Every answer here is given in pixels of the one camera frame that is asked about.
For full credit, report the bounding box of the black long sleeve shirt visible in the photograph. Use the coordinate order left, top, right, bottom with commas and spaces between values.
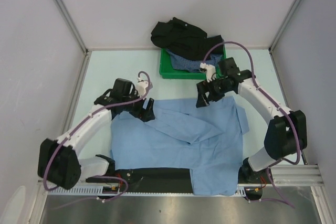
151, 17, 223, 61

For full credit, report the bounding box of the purple cable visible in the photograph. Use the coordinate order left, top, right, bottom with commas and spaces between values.
43, 71, 152, 210
203, 41, 301, 209

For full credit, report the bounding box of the light blue long sleeve shirt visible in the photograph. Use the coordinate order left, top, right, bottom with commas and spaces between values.
110, 97, 249, 196

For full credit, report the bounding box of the white slotted cable duct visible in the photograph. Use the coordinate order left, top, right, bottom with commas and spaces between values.
49, 185, 103, 195

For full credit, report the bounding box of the green plastic bin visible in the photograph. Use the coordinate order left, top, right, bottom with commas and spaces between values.
159, 46, 229, 80

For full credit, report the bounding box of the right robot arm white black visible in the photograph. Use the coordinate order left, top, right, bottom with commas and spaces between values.
196, 58, 307, 183

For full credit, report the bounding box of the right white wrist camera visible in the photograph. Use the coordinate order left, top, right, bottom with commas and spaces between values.
199, 62, 216, 82

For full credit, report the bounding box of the aluminium frame rail front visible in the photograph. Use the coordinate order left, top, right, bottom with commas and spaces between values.
47, 163, 323, 189

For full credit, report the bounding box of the aluminium corner post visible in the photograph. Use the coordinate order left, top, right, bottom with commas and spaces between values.
53, 0, 89, 55
268, 0, 317, 51

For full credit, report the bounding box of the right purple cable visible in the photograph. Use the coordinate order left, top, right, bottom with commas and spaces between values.
203, 41, 301, 209

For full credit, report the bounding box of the right aluminium corner post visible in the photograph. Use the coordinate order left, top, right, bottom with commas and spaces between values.
268, 0, 317, 51

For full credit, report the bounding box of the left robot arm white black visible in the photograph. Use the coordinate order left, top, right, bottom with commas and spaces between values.
37, 78, 155, 191

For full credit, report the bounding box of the dark blue checked shirt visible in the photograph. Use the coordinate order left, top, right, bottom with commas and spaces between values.
166, 35, 224, 73

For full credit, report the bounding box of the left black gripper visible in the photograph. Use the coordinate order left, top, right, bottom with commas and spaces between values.
122, 89, 154, 122

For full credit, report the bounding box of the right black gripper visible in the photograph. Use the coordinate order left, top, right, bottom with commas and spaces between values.
195, 77, 232, 109

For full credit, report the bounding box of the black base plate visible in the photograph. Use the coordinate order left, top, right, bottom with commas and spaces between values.
86, 167, 264, 194

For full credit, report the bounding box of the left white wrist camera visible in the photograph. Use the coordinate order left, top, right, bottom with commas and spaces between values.
135, 77, 153, 97

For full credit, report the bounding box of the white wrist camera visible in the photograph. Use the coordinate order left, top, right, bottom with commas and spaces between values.
135, 77, 153, 97
199, 62, 216, 82

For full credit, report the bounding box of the left aluminium corner post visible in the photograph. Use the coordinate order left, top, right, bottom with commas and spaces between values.
53, 0, 89, 55

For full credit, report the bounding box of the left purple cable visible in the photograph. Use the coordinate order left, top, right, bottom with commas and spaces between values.
43, 71, 152, 210

